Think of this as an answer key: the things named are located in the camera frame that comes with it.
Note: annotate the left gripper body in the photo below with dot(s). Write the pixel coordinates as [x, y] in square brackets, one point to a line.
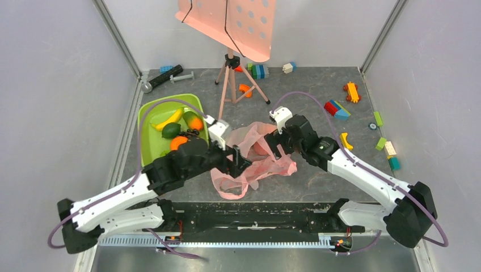
[218, 158]

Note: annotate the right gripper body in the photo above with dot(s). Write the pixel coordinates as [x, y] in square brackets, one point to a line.
[275, 141]

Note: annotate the pink plastic bag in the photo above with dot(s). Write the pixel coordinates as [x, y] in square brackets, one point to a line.
[253, 146]

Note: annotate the fake orange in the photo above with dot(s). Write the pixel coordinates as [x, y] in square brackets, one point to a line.
[177, 141]

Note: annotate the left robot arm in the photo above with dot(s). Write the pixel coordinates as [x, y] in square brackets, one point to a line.
[85, 222]

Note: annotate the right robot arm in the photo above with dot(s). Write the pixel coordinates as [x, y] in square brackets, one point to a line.
[405, 211]

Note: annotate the fake black grapes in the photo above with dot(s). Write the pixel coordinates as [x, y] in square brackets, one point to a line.
[189, 133]

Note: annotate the fake mango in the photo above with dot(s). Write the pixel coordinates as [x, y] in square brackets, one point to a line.
[193, 121]

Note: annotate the fake lime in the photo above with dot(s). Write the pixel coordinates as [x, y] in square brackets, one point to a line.
[171, 130]

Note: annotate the fake banana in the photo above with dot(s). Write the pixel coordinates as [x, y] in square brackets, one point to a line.
[174, 118]

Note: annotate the red blue brick house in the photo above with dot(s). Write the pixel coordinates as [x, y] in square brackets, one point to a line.
[336, 110]

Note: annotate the yellow curved brick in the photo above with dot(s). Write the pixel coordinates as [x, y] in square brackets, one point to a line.
[344, 141]

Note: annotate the orange curved brick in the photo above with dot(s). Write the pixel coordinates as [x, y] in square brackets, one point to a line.
[245, 89]

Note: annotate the white blue brick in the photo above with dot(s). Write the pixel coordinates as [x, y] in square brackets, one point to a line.
[289, 67]

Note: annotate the green blue brick stack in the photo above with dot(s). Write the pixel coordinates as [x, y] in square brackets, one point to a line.
[258, 71]

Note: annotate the yellow toy car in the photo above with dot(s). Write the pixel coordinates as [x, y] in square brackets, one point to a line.
[352, 92]

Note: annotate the green plastic basin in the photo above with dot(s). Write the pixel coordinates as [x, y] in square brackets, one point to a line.
[153, 146]

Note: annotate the small blue wheel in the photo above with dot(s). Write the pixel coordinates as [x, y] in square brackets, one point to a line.
[372, 126]

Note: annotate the green flat brick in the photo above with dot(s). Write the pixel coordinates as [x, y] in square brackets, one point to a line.
[378, 118]

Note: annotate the grey syringe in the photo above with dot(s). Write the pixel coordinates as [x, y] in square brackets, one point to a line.
[174, 79]

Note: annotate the green small brick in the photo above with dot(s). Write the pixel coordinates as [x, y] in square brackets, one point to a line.
[381, 143]

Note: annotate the black microphone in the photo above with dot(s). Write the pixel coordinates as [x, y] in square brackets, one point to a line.
[154, 82]

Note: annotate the blue toy brick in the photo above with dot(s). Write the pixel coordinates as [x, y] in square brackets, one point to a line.
[164, 69]

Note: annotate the white teal brick stack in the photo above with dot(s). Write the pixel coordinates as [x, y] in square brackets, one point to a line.
[392, 156]

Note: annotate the pink music stand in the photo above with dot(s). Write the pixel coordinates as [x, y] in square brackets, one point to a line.
[244, 27]

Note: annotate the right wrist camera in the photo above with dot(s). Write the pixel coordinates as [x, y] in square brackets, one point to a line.
[280, 116]

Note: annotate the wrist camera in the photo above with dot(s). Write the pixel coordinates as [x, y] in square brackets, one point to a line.
[280, 116]
[219, 131]

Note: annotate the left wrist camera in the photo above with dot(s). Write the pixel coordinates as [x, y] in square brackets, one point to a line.
[219, 131]

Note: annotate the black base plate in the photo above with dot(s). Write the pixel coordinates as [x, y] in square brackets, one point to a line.
[253, 222]

